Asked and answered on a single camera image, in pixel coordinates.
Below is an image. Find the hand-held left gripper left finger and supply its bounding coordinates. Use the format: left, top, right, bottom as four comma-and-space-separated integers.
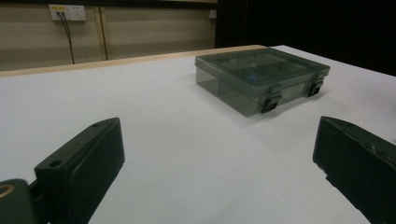
34, 117, 126, 224

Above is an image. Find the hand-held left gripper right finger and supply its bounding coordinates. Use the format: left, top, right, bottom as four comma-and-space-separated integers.
312, 116, 396, 224

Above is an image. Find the grey translucent compartment box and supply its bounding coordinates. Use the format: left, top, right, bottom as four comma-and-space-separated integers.
194, 47, 332, 118

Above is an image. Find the white table sheet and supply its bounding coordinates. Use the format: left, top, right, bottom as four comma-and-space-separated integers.
0, 45, 396, 224

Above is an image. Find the black curtain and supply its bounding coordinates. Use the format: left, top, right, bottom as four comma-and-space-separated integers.
214, 0, 396, 77

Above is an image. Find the black wall cable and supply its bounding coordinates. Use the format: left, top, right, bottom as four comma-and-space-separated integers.
62, 12, 76, 65
56, 12, 73, 48

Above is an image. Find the white wall socket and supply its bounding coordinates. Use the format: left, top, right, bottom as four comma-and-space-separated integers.
49, 4, 87, 22

